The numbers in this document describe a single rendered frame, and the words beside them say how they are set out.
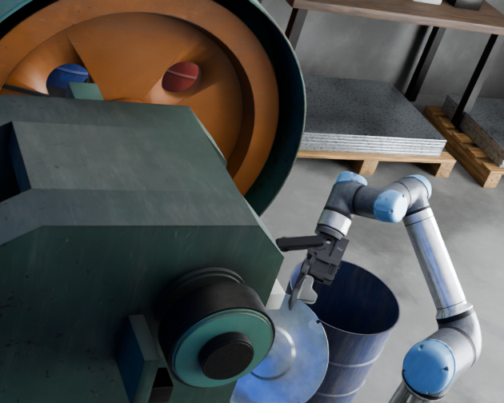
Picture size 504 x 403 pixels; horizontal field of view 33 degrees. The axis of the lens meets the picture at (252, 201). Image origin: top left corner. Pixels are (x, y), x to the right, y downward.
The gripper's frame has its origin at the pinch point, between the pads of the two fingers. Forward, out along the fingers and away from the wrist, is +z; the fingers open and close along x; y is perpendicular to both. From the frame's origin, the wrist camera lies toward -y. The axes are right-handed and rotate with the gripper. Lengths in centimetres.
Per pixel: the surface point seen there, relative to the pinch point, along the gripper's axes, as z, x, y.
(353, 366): -3, 105, 26
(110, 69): -25, -37, -52
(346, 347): -7, 97, 20
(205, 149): -13, -52, -24
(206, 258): 7, -63, -13
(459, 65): -258, 370, 30
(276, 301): 6.7, -45.9, -0.7
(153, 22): -36, -42, -47
